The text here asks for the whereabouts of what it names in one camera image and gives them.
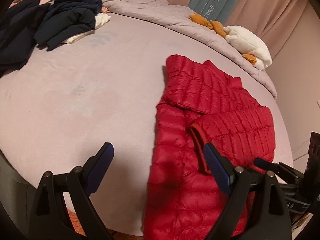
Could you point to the pink curtain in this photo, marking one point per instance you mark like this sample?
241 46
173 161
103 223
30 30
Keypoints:
271 20

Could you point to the red down jacket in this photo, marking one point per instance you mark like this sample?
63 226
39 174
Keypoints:
200 104

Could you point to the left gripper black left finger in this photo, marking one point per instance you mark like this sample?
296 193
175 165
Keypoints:
49 218

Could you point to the dark navy clothes pile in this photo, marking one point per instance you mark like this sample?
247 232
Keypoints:
30 23

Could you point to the white goose plush toy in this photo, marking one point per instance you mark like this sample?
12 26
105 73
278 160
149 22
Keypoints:
251 47

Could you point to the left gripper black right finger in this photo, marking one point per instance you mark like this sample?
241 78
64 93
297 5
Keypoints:
269 217

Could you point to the grey folded quilt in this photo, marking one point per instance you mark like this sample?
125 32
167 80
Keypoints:
176 18

